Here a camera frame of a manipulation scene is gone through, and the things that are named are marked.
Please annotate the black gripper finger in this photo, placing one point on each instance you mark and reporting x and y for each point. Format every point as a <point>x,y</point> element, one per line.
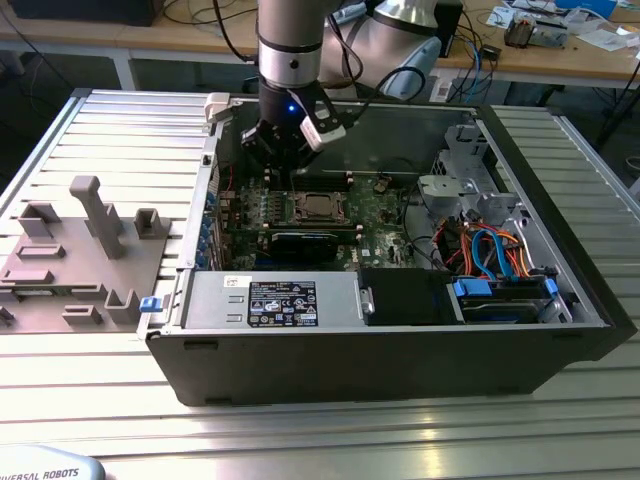
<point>262,145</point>
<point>300,157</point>

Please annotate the CPU with silver lid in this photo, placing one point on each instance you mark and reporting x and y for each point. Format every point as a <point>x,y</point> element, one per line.
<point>320,204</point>

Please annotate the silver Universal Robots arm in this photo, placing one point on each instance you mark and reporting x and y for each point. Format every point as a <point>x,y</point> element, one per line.
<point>290,30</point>

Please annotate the RAM slot white clips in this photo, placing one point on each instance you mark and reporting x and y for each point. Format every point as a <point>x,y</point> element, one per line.
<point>325,175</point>

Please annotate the installed RAM stick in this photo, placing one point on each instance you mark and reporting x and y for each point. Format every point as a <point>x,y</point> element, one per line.
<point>310,229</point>

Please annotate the round coin battery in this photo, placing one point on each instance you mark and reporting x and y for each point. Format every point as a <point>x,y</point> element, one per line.
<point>381,185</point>

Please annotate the black graphics card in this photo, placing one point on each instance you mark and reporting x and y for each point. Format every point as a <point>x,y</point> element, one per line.
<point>305,246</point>

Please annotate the green motherboard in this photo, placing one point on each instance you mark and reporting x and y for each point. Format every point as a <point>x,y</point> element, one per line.
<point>380,235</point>

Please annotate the grey metal drive cage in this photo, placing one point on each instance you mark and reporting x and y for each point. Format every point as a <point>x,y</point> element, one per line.
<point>440,187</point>

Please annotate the wooden desk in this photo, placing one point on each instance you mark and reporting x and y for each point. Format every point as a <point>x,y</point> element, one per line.
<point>150,37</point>

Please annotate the white power strip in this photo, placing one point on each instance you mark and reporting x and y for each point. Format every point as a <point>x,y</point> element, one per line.
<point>442,90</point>

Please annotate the grey power supply unit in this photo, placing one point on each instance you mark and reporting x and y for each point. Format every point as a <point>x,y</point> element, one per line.
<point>210,300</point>

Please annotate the blue case latch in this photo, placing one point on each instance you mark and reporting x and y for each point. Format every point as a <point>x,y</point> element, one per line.
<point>150,305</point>

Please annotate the black PC case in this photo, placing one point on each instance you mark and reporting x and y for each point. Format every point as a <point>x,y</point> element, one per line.
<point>350,365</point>

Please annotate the hard disk in blue carrier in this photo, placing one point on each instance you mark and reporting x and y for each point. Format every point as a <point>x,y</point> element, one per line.
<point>472,290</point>

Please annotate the small black box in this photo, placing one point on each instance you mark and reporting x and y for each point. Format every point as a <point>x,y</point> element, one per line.
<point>491,52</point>

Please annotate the large black box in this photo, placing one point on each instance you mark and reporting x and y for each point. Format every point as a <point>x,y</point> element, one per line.
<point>75,12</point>

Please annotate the grey parts rack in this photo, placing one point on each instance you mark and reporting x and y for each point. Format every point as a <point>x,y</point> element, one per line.
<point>75,280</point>

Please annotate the brown finned cooler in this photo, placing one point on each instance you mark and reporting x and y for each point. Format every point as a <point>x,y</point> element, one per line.
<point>520,32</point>

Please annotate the grey metal device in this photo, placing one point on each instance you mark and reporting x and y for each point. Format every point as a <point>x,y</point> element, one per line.
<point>550,36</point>

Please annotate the blue cardboard box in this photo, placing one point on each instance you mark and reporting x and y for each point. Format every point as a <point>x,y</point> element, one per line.
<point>590,6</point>

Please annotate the white papers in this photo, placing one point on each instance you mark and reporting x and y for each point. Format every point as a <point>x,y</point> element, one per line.
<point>605,37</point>

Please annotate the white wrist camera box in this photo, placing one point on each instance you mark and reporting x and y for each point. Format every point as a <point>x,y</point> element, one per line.
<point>322,131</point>

